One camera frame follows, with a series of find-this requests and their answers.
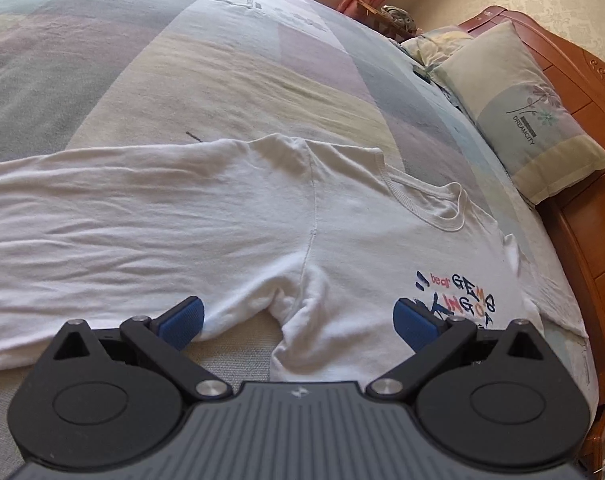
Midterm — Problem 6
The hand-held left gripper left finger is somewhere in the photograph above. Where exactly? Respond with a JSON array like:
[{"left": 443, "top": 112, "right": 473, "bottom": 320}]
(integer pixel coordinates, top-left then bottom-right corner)
[{"left": 32, "top": 296, "right": 232, "bottom": 404}]

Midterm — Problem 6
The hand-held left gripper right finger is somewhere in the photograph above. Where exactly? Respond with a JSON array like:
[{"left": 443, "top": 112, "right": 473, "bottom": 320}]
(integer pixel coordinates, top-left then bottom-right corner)
[{"left": 365, "top": 298, "right": 576, "bottom": 404}]

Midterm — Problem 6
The white printed sweatshirt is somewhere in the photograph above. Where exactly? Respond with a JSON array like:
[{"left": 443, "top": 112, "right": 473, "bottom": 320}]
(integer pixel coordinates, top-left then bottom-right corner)
[{"left": 0, "top": 132, "right": 591, "bottom": 382}]

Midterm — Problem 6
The wooden bed headboard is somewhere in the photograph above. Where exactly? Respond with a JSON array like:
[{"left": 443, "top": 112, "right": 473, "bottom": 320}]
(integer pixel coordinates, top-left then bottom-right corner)
[{"left": 455, "top": 5, "right": 605, "bottom": 456}]

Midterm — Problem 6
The small blue cloth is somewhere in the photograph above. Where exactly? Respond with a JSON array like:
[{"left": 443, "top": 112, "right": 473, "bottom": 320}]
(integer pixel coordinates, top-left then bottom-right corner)
[{"left": 440, "top": 82, "right": 464, "bottom": 109}]

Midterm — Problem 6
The large flower print pillow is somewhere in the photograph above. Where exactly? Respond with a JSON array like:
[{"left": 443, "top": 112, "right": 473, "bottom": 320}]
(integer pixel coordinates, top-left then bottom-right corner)
[{"left": 433, "top": 21, "right": 605, "bottom": 206}]

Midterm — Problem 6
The pastel patchwork bed sheet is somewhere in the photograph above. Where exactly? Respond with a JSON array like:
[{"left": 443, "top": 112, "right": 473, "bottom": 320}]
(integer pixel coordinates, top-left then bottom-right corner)
[{"left": 0, "top": 0, "right": 599, "bottom": 480}]

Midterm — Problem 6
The small cream pillow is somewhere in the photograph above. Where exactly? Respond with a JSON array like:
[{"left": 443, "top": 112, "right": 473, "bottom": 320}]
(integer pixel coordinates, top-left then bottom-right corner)
[{"left": 400, "top": 25, "right": 476, "bottom": 69}]

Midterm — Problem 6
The grey cloth bundle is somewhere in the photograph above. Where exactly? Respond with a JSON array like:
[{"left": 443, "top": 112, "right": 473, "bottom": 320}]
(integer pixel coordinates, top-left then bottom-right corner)
[{"left": 380, "top": 4, "right": 419, "bottom": 34}]

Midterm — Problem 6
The wooden nightstand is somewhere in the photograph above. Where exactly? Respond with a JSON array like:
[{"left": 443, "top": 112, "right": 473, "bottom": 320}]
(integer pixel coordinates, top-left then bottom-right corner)
[{"left": 353, "top": 0, "right": 413, "bottom": 42}]

